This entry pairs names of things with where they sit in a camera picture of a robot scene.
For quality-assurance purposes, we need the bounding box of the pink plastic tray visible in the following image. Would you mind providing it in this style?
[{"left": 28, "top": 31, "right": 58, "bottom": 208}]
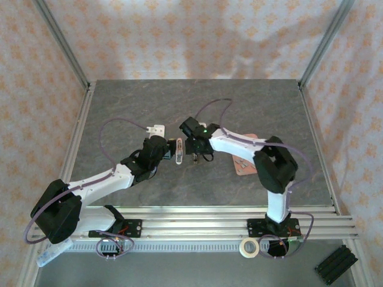
[{"left": 232, "top": 133, "right": 262, "bottom": 178}]

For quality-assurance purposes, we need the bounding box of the patterned backdrop cloth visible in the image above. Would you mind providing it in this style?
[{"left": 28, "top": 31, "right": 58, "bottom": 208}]
[{"left": 0, "top": 0, "right": 383, "bottom": 287}]

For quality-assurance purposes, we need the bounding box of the white tape roll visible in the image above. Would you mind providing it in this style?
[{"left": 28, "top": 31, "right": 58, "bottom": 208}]
[{"left": 239, "top": 237, "right": 260, "bottom": 258}]

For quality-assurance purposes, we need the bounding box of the small circuit board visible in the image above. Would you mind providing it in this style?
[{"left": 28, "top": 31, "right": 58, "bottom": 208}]
[{"left": 284, "top": 236, "right": 305, "bottom": 249}]

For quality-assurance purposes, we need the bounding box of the clear plastic bottle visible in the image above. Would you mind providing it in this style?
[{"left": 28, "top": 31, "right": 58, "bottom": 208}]
[{"left": 35, "top": 239, "right": 73, "bottom": 268}]

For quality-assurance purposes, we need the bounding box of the black extrusion bundle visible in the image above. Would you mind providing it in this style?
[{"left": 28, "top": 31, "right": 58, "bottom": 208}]
[{"left": 314, "top": 245, "right": 359, "bottom": 285}]

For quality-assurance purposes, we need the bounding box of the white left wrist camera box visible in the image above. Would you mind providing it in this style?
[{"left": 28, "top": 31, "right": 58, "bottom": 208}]
[{"left": 146, "top": 123, "right": 166, "bottom": 139}]

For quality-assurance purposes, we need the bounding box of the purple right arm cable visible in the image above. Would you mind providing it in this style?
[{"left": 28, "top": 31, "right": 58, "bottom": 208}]
[{"left": 194, "top": 99, "right": 314, "bottom": 240}]

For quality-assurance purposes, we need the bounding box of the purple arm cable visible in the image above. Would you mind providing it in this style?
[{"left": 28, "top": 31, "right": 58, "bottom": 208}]
[
  {"left": 194, "top": 99, "right": 314, "bottom": 240},
  {"left": 23, "top": 117, "right": 150, "bottom": 245}
]

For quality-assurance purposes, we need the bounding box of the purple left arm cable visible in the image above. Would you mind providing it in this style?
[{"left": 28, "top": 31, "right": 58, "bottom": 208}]
[{"left": 23, "top": 117, "right": 150, "bottom": 245}]

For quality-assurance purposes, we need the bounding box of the aluminium table side rail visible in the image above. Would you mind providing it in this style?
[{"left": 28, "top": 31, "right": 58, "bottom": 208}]
[
  {"left": 47, "top": 82, "right": 97, "bottom": 216},
  {"left": 298, "top": 86, "right": 342, "bottom": 216}
]

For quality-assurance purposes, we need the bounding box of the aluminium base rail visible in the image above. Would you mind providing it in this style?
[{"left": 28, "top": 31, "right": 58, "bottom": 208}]
[{"left": 31, "top": 204, "right": 360, "bottom": 242}]

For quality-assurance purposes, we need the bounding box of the grey slotted cable duct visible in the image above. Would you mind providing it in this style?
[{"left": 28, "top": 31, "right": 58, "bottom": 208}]
[{"left": 64, "top": 240, "right": 270, "bottom": 254}]

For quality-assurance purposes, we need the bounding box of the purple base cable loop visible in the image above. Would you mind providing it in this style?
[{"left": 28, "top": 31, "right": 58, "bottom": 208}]
[
  {"left": 95, "top": 236, "right": 136, "bottom": 259},
  {"left": 258, "top": 234, "right": 290, "bottom": 259}
]

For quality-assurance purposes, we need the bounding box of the aluminium frame post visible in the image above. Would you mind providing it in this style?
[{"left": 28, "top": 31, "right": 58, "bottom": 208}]
[
  {"left": 32, "top": 0, "right": 92, "bottom": 90},
  {"left": 297, "top": 0, "right": 357, "bottom": 90}
]

